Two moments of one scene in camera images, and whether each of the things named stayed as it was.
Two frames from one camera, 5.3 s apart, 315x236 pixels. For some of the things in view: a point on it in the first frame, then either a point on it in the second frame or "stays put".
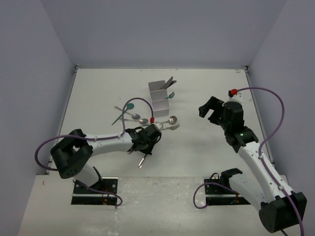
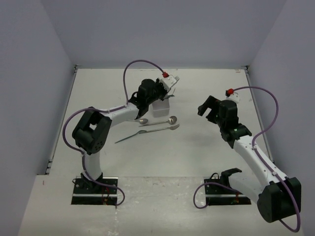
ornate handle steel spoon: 141,121 stays put
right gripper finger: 217,105 stays put
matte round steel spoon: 172,120 stays put
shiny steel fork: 141,162 to 176,78
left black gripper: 148,151 to 159,83
